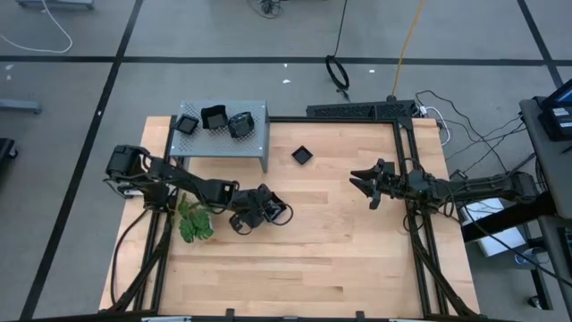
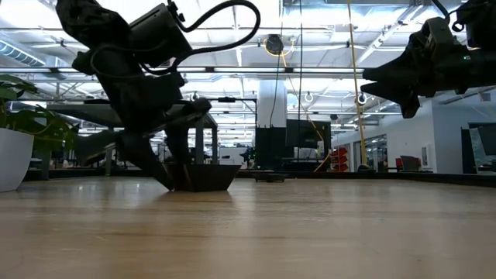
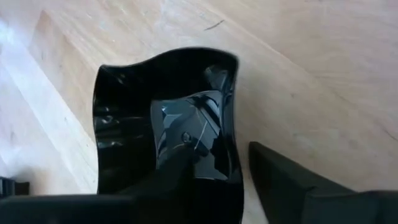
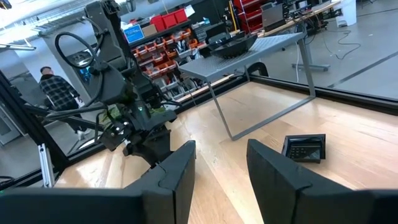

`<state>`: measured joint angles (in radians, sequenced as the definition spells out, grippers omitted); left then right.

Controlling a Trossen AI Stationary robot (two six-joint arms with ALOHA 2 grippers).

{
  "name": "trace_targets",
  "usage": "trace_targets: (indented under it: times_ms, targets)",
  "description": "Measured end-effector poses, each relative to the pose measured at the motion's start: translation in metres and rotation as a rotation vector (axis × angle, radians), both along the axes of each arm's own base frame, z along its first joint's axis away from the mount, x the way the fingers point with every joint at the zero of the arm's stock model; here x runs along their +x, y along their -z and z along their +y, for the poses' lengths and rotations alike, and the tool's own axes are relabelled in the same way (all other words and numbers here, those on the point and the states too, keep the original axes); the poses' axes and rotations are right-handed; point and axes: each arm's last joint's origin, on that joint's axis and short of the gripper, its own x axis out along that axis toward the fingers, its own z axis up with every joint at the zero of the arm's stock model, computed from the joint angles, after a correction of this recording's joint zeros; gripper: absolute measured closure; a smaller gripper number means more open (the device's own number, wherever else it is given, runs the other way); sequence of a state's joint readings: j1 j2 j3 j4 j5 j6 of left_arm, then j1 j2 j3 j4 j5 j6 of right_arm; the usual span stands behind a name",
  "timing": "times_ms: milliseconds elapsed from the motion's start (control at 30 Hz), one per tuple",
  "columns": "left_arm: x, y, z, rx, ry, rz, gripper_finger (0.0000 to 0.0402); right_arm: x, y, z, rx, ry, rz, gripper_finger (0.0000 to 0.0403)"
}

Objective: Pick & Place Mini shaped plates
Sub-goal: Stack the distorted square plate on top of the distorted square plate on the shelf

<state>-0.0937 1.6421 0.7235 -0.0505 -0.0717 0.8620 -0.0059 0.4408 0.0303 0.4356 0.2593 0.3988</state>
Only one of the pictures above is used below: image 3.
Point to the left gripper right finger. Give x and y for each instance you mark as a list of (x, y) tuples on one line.
[(276, 186)]

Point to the black wavy square plate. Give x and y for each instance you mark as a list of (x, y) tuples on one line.
[(124, 124)]

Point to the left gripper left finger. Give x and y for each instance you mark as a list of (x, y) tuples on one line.
[(177, 171)]

